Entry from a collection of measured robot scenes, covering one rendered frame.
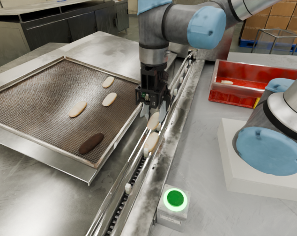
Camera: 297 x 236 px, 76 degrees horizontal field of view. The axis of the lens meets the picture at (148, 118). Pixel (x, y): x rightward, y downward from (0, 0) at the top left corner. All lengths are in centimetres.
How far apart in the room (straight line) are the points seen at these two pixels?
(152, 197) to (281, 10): 477
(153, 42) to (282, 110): 29
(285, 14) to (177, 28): 468
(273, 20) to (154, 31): 466
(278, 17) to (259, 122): 467
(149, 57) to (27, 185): 51
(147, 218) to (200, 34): 42
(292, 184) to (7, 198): 78
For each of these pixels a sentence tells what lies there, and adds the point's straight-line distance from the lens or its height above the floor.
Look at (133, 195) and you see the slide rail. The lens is 55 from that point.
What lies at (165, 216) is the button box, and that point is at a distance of 49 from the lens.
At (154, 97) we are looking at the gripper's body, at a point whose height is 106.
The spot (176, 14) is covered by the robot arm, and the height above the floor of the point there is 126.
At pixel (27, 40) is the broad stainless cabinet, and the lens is 237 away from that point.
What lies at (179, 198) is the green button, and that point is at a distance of 48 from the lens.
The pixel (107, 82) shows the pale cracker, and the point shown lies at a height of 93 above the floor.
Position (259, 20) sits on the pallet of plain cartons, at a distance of 501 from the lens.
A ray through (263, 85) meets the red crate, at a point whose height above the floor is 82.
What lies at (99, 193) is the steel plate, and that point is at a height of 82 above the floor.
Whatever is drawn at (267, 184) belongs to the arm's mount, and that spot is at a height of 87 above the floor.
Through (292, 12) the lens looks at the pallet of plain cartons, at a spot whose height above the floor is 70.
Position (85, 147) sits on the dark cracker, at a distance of 60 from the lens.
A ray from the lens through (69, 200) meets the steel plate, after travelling 62.
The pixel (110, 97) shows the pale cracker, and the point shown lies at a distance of 79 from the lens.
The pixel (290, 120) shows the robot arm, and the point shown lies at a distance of 39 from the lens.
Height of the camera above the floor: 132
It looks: 37 degrees down
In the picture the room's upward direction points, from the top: straight up
